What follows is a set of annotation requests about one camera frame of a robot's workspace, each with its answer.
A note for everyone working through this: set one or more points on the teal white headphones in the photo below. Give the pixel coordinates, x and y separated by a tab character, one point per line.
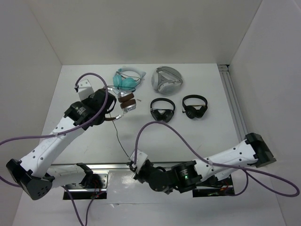
124	82

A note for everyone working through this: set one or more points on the aluminium rail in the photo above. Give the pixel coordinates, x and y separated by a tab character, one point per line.
113	166
233	103

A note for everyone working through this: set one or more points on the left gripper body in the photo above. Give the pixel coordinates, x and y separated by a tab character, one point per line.
86	100

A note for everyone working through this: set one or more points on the black headphones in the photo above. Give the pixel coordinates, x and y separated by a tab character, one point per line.
194	111
160	114

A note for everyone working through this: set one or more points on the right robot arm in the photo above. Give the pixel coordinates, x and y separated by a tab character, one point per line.
185	176

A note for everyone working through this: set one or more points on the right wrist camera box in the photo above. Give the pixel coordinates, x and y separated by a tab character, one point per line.
140	161

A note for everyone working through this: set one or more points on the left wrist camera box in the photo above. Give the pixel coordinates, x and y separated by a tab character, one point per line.
84	89

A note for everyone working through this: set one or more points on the black headphones centre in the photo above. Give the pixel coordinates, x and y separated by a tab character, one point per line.
160	114

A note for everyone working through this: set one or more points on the aluminium rail front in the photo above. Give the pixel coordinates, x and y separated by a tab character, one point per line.
113	166

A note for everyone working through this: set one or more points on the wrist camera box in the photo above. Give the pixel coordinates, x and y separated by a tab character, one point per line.
140	161
84	89

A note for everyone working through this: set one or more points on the aluminium rail right side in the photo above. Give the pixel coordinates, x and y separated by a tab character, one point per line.
233	103

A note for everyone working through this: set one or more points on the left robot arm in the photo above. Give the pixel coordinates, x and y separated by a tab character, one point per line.
33	172

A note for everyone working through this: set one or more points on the grey white headphones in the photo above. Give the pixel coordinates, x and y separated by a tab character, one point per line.
166	80

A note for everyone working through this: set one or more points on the black headphones right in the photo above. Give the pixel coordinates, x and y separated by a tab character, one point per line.
194	111

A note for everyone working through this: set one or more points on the brown silver headphones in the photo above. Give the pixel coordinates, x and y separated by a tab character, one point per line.
127	103

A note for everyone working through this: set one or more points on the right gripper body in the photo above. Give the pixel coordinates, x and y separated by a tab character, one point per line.
142	176

